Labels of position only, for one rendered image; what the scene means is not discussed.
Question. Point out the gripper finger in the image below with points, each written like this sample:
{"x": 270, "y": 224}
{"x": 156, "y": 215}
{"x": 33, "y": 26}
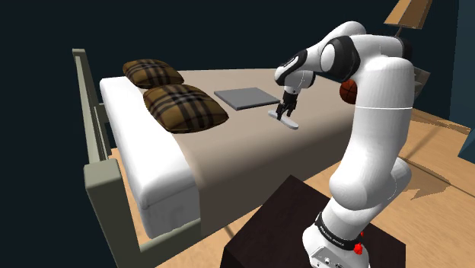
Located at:
{"x": 290, "y": 111}
{"x": 280, "y": 112}

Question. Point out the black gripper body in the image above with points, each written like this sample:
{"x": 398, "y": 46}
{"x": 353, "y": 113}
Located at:
{"x": 290, "y": 98}

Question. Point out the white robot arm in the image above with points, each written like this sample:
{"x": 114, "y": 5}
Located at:
{"x": 382, "y": 122}

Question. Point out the white flat remote control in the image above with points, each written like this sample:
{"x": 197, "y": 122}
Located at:
{"x": 292, "y": 124}

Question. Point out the grey flat tablet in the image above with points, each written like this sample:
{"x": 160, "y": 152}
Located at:
{"x": 245, "y": 97}

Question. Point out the bed with beige blanket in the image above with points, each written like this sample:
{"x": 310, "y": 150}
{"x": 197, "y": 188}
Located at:
{"x": 241, "y": 148}

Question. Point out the orange basketball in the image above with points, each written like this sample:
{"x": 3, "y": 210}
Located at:
{"x": 349, "y": 92}

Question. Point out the brown plaid pillow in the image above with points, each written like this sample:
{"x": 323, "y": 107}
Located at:
{"x": 152, "y": 72}
{"x": 184, "y": 107}

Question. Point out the dark robot stand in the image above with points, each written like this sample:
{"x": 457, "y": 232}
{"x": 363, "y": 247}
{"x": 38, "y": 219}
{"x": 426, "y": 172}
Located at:
{"x": 271, "y": 237}

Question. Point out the lamp with tan shade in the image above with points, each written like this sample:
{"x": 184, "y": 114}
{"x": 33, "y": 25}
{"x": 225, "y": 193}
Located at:
{"x": 407, "y": 13}

